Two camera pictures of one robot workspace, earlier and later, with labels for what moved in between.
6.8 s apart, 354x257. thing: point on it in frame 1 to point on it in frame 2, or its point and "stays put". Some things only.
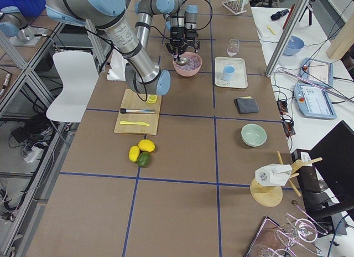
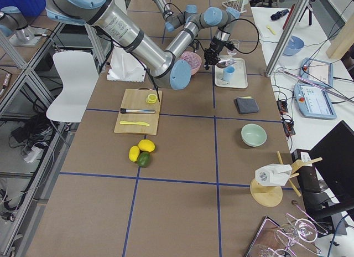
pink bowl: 188,64 stays put
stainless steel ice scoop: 182,61 to 227,62
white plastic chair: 79,77 stays put
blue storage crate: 31,5 stays put
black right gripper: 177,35 to 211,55
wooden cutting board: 130,100 stays put
